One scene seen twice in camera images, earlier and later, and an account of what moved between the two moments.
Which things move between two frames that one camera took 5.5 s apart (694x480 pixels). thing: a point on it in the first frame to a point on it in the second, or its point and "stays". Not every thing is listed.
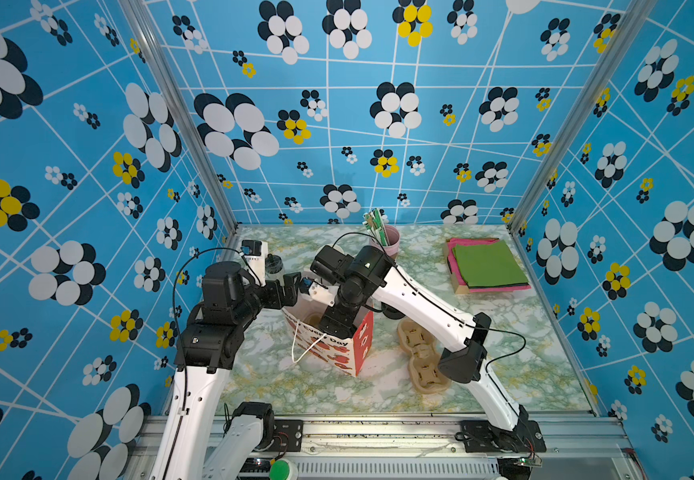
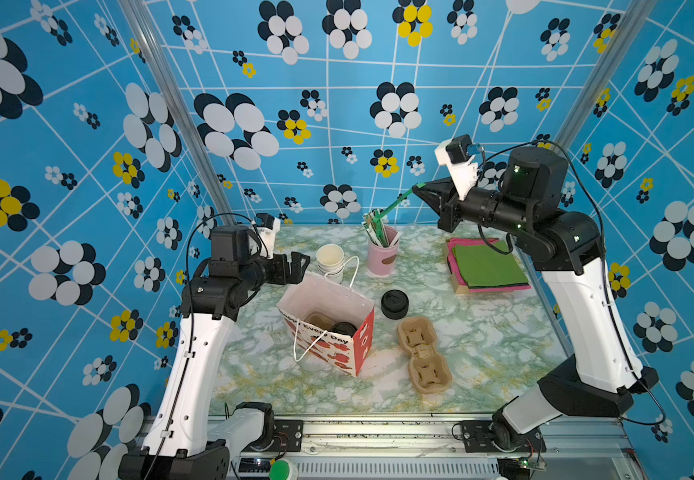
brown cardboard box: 457,288 stays
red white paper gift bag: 309,344 stays
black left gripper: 277,300 to 282,276
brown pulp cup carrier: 424,352 stays
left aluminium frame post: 138,19 stays
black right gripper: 329,329 to 445,193
